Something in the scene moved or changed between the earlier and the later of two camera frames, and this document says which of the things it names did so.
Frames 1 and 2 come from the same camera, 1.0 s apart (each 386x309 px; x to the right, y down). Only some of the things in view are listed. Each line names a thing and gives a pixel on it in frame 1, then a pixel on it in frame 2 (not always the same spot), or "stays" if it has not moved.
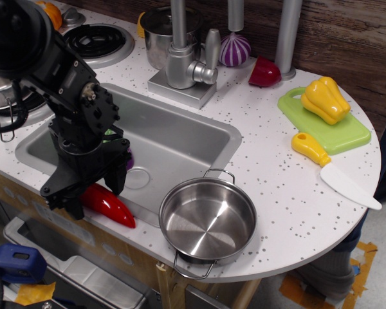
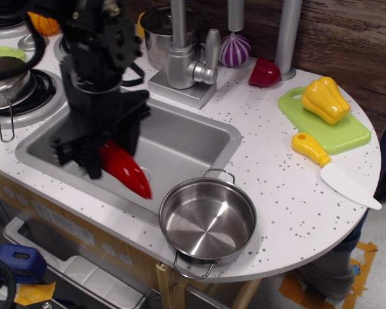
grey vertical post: [287, 37] stays
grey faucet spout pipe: [235, 15] stays
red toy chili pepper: [97, 198] -> [121, 164]
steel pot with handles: [206, 220] stays
